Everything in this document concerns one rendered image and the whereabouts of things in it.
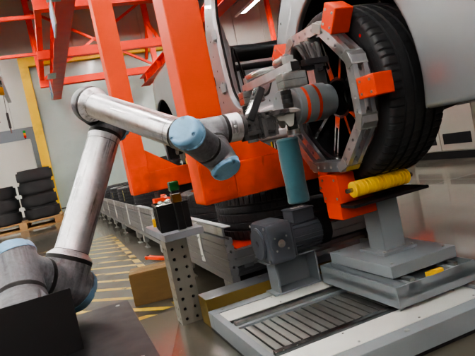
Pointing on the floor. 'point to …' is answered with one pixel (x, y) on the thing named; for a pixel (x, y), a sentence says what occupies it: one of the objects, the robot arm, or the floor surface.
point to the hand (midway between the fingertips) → (293, 109)
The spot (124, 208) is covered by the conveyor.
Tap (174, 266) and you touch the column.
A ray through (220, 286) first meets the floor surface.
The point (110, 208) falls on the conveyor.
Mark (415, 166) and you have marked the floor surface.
